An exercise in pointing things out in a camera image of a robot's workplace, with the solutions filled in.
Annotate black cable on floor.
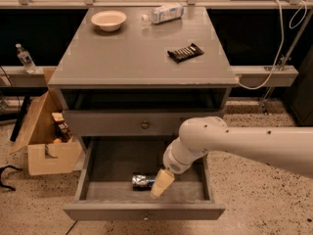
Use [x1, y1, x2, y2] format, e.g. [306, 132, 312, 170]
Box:
[0, 164, 23, 192]

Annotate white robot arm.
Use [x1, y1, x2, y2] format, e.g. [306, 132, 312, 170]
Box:
[150, 117, 313, 199]

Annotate closed grey middle drawer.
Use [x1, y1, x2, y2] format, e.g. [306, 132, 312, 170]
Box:
[63, 110, 224, 137]

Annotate crushed silver blue redbull can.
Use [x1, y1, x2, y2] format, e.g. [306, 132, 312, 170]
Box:
[132, 173, 157, 190]

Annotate grey wooden drawer cabinet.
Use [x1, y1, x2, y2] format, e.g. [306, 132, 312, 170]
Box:
[48, 6, 239, 221]

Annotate black snack bar wrapper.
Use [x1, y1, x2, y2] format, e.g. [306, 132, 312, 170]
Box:
[167, 43, 204, 64]

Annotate grey metal rail ledge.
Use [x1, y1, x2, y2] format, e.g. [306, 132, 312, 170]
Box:
[0, 66, 298, 87]

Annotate white paper bowl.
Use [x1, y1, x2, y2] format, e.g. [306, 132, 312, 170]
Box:
[91, 11, 127, 32]

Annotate open cardboard box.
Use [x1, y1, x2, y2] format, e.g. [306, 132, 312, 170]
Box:
[9, 67, 84, 177]

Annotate open grey bottom drawer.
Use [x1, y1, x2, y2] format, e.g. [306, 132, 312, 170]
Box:
[64, 138, 225, 220]

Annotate snack items in box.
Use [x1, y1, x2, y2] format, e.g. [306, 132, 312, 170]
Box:
[52, 113, 72, 143]

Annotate small upright water bottle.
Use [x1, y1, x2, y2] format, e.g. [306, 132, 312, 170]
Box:
[16, 43, 36, 73]

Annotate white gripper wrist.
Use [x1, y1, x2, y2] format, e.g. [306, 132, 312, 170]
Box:
[150, 138, 208, 199]

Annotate clear plastic water bottle lying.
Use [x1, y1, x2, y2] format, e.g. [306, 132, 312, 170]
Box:
[142, 3, 184, 24]

